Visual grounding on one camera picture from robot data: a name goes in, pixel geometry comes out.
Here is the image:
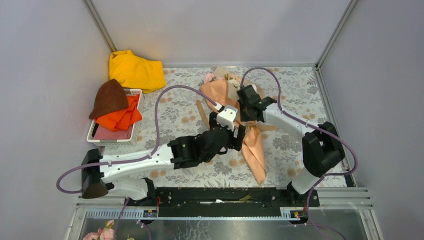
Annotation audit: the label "flower bouquet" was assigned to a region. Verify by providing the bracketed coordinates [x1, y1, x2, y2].
[195, 67, 281, 186]

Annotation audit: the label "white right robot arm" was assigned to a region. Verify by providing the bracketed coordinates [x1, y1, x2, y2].
[236, 85, 346, 206]

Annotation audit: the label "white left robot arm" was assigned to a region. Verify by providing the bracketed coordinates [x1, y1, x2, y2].
[81, 112, 246, 206]

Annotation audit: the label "pink artificial flowers at bottom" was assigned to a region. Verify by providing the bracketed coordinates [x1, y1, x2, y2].
[82, 219, 116, 240]

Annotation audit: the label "floral patterned table mat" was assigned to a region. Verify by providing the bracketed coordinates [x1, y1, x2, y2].
[104, 66, 327, 188]

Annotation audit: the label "orange cloth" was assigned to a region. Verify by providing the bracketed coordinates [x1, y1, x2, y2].
[94, 94, 143, 132]

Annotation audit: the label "yellow cloth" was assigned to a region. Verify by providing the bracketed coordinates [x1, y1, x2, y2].
[108, 50, 166, 94]

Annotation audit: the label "white plastic basket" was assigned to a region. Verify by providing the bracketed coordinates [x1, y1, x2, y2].
[86, 88, 147, 147]

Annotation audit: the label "brown cloth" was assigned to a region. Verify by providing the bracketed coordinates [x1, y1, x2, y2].
[89, 79, 129, 120]

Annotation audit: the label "pink cloth in basket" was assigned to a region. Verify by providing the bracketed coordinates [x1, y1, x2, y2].
[92, 123, 133, 140]

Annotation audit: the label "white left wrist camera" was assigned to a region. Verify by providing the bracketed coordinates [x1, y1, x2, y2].
[216, 105, 239, 131]

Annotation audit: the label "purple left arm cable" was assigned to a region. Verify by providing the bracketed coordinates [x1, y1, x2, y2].
[55, 85, 223, 240]

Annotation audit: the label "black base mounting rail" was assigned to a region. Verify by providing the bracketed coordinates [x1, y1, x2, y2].
[128, 187, 320, 218]

